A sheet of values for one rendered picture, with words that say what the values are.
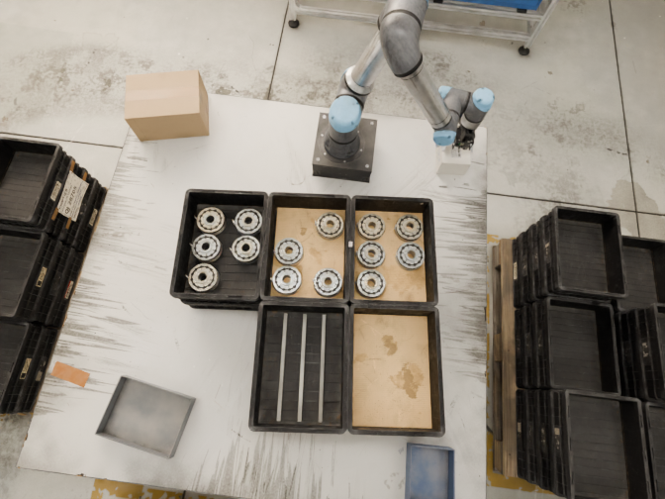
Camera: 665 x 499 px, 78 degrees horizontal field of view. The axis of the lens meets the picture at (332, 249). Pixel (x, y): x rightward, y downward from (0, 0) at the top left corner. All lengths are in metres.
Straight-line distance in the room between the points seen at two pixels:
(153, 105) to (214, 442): 1.32
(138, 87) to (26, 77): 1.68
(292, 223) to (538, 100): 2.19
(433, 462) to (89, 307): 1.39
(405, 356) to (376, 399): 0.17
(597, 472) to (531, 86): 2.37
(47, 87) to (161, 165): 1.65
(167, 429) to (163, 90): 1.32
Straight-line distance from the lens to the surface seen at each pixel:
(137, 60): 3.36
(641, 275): 2.66
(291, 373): 1.45
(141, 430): 1.70
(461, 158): 1.83
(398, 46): 1.28
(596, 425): 2.12
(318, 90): 2.97
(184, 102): 1.89
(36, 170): 2.46
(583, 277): 2.20
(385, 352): 1.47
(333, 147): 1.68
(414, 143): 1.93
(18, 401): 2.43
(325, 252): 1.52
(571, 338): 2.23
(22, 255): 2.44
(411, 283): 1.52
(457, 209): 1.82
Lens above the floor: 2.27
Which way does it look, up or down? 71 degrees down
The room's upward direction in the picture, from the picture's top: 5 degrees clockwise
